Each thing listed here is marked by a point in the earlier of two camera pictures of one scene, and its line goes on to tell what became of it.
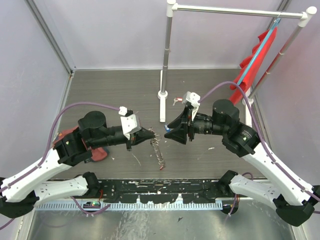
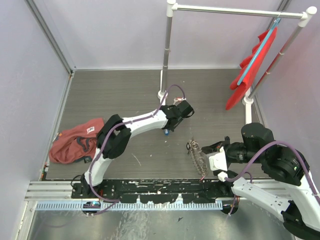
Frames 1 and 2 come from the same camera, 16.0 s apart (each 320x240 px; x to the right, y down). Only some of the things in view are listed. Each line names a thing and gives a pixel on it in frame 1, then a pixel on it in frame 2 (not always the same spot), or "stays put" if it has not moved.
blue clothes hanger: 253,60 stays put
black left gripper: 142,136 → 172,129
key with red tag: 178,99 stays put
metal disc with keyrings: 154,141 → 198,157
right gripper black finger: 179,135 → 213,147
